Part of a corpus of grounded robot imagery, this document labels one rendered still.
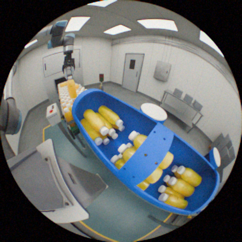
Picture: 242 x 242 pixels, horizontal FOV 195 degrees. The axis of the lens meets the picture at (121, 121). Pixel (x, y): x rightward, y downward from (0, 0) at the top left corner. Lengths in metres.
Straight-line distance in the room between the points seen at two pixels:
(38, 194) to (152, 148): 0.27
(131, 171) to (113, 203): 1.27
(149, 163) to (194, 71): 3.50
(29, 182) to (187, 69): 3.70
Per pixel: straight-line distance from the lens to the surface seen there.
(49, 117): 0.65
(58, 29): 0.57
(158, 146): 0.19
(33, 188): 0.19
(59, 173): 0.27
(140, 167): 0.18
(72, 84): 0.62
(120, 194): 1.40
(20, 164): 0.20
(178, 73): 3.49
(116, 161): 0.30
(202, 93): 3.58
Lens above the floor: 1.37
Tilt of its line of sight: 43 degrees down
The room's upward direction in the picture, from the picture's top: 8 degrees clockwise
